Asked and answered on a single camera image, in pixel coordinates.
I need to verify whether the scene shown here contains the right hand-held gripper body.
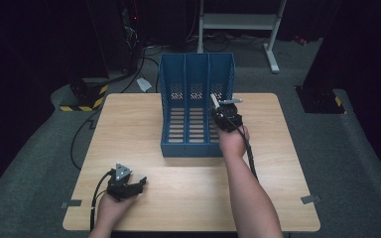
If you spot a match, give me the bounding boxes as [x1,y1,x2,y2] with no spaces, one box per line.
[215,97,244,134]

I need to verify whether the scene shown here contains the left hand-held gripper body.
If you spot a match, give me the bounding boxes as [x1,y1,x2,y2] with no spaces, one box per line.
[106,162,135,201]

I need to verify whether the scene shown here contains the blue three-slot file rack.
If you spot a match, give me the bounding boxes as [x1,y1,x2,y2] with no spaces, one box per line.
[158,52,236,159]

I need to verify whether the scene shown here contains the person's right hand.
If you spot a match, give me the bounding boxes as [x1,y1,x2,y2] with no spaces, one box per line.
[217,124,251,160]

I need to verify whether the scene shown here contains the person's left hand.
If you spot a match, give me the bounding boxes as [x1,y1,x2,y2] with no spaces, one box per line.
[90,190,137,233]

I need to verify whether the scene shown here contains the grey tape strip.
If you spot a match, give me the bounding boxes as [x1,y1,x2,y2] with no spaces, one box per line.
[60,198,83,209]
[300,194,321,205]

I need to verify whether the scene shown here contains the white paper scrap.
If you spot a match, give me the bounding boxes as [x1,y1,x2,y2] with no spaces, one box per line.
[136,77,153,93]

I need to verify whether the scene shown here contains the white metal stand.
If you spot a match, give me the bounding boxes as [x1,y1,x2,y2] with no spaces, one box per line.
[196,0,288,74]

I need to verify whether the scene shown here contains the black yellow striped stand base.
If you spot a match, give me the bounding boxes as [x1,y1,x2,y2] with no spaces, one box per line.
[296,84,347,115]
[59,77,109,113]

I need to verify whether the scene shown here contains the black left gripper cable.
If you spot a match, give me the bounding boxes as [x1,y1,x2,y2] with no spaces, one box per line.
[88,168,116,231]

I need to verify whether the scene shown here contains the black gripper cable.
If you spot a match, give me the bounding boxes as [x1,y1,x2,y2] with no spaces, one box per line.
[239,125,260,182]
[88,168,116,231]

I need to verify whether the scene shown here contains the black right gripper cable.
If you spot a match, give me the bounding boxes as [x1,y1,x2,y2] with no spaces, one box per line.
[239,125,260,182]

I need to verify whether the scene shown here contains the black floor cable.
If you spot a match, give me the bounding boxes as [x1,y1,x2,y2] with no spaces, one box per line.
[69,108,102,172]

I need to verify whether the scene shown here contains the bundle of black cables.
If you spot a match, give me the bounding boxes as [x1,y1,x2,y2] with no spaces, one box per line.
[107,34,164,94]

